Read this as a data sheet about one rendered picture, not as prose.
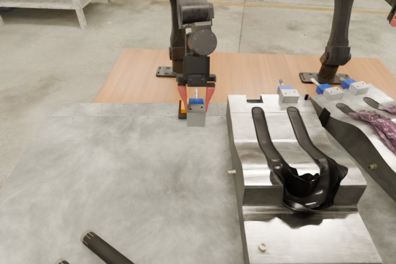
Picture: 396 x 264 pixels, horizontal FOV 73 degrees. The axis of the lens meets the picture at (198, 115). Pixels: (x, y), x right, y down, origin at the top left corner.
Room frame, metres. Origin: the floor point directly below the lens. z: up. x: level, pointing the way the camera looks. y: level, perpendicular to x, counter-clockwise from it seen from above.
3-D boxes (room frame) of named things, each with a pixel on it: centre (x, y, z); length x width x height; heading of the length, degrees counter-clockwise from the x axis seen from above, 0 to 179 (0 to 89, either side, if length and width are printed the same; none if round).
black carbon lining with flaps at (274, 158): (0.46, -0.24, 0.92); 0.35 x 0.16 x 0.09; 0
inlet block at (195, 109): (0.59, 0.01, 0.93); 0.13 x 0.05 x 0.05; 0
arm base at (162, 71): (0.96, 0.08, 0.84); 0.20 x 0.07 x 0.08; 86
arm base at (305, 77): (0.91, -0.52, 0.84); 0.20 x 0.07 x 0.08; 86
